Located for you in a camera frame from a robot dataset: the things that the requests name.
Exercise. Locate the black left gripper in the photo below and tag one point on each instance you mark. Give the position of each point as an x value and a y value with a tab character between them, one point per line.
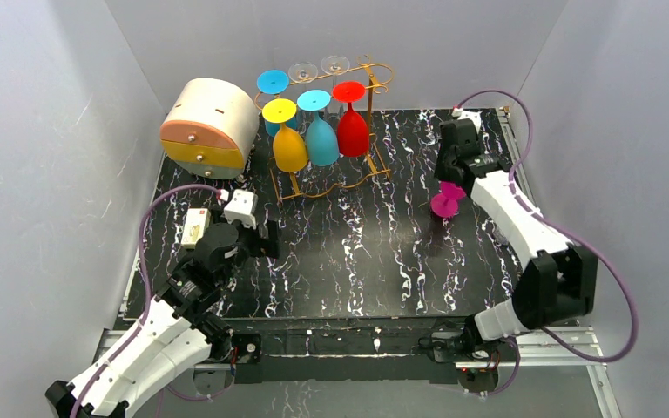
263	241

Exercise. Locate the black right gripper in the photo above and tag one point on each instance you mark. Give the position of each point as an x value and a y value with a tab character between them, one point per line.
447	171

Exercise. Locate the magenta wine glass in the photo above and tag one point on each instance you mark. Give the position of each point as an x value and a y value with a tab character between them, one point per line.
445	204

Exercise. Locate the red wine glass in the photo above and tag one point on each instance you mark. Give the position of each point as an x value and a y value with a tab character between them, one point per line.
352	131

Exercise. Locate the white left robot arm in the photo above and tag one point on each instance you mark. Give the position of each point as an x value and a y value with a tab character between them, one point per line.
178	331

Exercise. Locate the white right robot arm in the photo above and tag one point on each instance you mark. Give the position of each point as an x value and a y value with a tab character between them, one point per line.
559	277

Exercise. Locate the yellow wine glass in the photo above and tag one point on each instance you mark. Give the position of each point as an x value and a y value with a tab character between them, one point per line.
290	153

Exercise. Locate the light blue wine glass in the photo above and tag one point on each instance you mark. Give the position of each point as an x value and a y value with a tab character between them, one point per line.
321	140

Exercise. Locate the clear wine glass right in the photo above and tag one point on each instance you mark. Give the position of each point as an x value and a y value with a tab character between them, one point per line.
335	65

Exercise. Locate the clear wine glass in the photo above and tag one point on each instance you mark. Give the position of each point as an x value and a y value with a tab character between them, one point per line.
303	72
335	65

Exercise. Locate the rear blue wine glass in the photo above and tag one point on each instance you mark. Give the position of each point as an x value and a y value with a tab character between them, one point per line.
274	82

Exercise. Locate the clear wine glass left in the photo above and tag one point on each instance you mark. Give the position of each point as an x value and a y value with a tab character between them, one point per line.
303	72

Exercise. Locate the small white card box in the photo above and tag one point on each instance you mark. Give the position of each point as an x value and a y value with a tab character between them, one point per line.
194	226

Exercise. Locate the small clear plastic cup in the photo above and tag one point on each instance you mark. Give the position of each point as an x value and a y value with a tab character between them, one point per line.
500	238

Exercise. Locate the round drawer storage box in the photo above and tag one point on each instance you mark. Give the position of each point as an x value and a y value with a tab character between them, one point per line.
211	128

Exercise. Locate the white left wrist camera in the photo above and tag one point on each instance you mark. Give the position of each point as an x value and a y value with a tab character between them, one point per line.
239	205

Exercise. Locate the gold wire glass rack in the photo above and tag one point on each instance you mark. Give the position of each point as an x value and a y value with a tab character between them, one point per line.
376	78

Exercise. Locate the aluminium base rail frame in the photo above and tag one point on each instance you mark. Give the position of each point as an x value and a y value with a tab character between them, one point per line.
369	346

